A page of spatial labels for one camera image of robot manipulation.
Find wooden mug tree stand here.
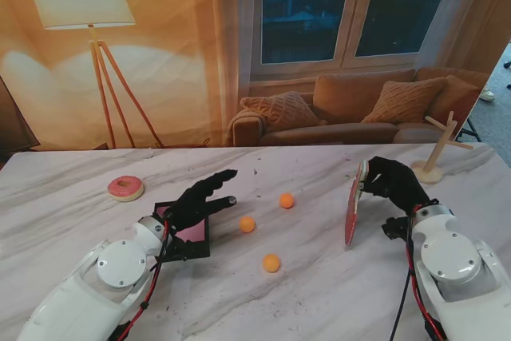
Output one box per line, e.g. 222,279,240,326
410,111,474,185

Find black storage box pink inside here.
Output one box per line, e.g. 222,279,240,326
153,200,212,264

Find pink frosted toy donut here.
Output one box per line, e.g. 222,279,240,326
106,175,145,203

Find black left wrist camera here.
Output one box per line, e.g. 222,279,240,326
159,235,191,263

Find red black right arm cable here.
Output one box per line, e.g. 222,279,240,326
389,204,444,341

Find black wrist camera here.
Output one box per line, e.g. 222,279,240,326
159,235,191,263
381,216,412,242

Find red and black ping pong bat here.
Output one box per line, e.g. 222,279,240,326
343,160,370,246

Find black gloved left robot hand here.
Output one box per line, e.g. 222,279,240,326
163,169,239,234

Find black tripod legs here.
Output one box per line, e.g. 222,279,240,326
458,117,484,143

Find red black left arm cable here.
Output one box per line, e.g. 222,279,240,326
111,212,172,341

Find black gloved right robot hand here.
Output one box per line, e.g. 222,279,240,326
361,156,432,218

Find red black arm cable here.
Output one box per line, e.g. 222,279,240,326
389,204,444,341
111,212,172,341

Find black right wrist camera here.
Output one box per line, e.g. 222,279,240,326
381,216,412,242

